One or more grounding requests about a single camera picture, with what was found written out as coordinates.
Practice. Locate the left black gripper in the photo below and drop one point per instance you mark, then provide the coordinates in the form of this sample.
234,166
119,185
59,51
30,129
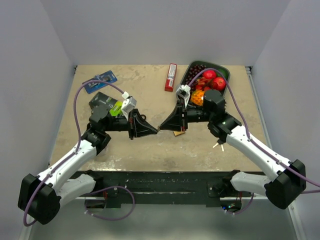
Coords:
138,127

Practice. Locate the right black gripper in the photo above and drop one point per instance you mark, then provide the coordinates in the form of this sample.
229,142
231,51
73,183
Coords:
176,120

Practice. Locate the brass padlock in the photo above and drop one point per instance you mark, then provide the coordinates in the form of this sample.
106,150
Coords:
178,133

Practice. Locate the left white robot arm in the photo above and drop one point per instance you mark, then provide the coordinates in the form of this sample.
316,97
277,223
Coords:
42,196

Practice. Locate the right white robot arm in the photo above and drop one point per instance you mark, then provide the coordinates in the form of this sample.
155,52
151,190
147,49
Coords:
282,180

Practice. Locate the black headed key bunch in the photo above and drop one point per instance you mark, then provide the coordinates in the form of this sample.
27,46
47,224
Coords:
219,143

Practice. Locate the black padlock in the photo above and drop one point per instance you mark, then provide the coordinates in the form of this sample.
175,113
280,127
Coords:
142,117

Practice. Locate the orange toy pineapple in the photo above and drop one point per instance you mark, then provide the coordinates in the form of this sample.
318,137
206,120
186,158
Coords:
197,97

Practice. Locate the red rectangular box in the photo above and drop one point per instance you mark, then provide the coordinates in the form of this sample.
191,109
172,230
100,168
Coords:
170,78

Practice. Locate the green black product box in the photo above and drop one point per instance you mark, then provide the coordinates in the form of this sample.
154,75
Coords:
113,105

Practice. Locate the red leafy fruit cluster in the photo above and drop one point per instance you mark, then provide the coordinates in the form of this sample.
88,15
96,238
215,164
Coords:
204,84

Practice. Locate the grey fruit tray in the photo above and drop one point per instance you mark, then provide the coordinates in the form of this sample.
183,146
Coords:
209,65

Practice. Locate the dark red grapes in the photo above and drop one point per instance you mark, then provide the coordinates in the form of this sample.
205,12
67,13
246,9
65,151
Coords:
192,72

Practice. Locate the red apple upper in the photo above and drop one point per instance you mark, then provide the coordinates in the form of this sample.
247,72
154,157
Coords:
209,74

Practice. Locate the red apple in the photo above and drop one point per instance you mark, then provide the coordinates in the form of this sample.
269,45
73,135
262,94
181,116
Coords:
219,84
209,74

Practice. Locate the red apple lower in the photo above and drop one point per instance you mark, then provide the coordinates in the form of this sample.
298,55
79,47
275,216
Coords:
219,84

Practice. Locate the blue blister pack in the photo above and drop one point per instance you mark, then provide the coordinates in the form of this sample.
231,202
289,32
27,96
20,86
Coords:
99,81

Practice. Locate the green lime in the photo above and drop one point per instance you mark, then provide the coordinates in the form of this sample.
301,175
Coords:
223,73

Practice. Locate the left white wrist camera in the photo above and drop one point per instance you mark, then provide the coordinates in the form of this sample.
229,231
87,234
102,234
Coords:
128,104

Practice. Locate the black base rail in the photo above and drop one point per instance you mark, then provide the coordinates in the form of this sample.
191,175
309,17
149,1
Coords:
117,188

